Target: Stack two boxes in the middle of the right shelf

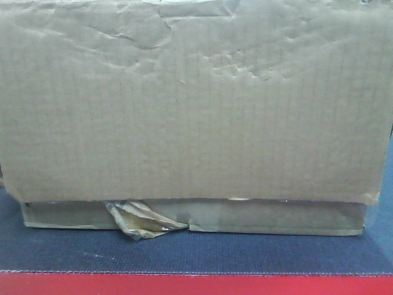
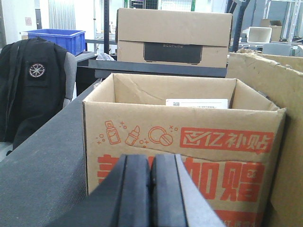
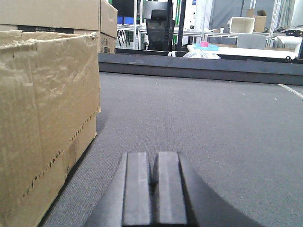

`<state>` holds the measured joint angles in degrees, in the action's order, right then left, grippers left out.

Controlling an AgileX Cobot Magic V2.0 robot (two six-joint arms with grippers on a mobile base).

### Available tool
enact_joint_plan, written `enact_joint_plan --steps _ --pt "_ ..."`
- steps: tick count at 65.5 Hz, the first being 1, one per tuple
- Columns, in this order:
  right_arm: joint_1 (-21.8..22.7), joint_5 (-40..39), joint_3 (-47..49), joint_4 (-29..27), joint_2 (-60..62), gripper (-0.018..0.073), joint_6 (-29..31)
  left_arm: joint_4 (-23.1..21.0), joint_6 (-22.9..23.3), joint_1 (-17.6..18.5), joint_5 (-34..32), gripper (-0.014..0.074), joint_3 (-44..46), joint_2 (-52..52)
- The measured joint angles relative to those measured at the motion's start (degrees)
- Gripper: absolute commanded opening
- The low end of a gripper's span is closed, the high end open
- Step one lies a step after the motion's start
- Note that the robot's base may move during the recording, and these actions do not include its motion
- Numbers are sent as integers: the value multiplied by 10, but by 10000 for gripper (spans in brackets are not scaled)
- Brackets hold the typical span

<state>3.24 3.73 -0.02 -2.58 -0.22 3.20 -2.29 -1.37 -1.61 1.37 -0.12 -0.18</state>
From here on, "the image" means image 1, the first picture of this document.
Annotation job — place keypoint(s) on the brown corrugated cardboard box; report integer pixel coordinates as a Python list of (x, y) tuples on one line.
[(263, 117)]

